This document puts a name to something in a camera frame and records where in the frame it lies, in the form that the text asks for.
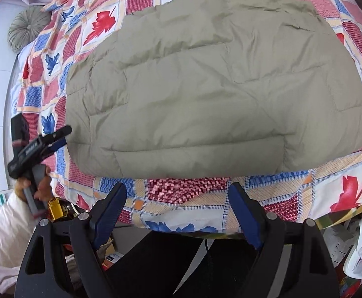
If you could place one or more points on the yellow tool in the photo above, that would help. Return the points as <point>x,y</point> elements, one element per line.
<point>56,210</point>

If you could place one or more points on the person's left hand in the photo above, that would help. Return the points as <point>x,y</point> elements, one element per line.
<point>43,193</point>

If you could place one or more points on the khaki puffer jacket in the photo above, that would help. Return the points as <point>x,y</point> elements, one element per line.
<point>214,88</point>

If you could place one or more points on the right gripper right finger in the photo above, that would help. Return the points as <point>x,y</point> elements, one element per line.
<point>310,271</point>

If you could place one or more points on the white sleeve forearm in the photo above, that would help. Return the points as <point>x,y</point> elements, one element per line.
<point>16,228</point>

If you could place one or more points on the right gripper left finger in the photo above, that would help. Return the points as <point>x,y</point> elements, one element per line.
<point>44,271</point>

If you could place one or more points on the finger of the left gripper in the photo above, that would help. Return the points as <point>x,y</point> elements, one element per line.
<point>58,135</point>
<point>53,148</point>

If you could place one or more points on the round green velvet cushion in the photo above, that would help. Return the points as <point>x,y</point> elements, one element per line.
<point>26,26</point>

